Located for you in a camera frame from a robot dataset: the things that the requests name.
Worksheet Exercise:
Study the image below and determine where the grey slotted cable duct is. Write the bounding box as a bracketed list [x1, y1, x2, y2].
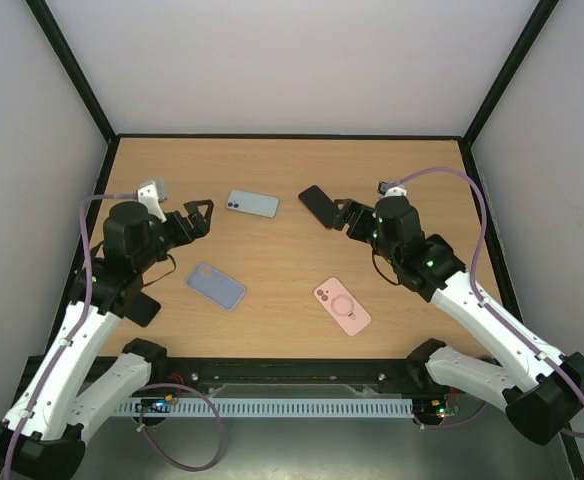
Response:
[112, 398, 413, 419]

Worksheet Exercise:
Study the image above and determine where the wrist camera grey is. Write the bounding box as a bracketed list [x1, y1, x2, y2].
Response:
[137, 179, 168, 223]
[377, 181, 407, 198]

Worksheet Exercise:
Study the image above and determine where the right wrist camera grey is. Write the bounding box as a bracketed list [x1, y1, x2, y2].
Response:
[377, 181, 407, 198]

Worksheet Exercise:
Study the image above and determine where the light blue phone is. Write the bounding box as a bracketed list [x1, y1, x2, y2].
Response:
[226, 190, 279, 218]

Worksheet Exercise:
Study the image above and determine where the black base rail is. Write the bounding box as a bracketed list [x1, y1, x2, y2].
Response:
[21, 355, 553, 396]

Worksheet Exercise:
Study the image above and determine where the lavender phone case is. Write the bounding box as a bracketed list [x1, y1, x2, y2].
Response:
[185, 263, 246, 311]

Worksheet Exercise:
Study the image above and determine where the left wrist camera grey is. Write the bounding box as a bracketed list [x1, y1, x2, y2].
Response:
[137, 179, 168, 223]

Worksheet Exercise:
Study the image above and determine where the pink phone case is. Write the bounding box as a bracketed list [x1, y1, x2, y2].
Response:
[314, 277, 372, 336]

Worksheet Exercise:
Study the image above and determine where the dark phone magenta edge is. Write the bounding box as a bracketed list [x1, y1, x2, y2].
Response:
[298, 185, 343, 231]

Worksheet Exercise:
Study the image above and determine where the black aluminium frame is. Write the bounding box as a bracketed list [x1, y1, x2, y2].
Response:
[0, 0, 584, 480]

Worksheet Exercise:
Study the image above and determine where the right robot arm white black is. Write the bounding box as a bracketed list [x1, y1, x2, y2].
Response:
[334, 196, 584, 445]

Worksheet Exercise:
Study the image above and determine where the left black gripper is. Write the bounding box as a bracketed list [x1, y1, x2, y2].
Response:
[134, 200, 213, 272]

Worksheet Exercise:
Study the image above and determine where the black flat object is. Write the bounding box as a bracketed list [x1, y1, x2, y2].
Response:
[125, 292, 161, 328]

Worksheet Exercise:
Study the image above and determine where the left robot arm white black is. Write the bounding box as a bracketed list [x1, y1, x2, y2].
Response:
[0, 194, 214, 479]

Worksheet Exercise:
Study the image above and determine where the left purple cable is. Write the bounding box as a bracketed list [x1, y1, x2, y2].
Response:
[0, 191, 138, 480]

